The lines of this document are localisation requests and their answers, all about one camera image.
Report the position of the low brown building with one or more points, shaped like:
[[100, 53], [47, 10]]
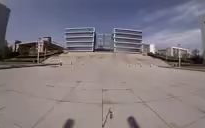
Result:
[[33, 46]]

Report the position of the robot's own part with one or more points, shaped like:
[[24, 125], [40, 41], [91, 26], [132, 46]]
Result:
[[133, 122], [69, 123]]

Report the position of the pale stone slab plaza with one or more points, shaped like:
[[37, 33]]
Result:
[[90, 80]]

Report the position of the pale lamp pole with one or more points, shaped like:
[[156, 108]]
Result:
[[38, 51], [179, 56]]

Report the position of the white banded twin-block building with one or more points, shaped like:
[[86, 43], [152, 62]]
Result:
[[80, 39]]

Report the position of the low white building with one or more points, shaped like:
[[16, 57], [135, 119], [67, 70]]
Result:
[[175, 51]]

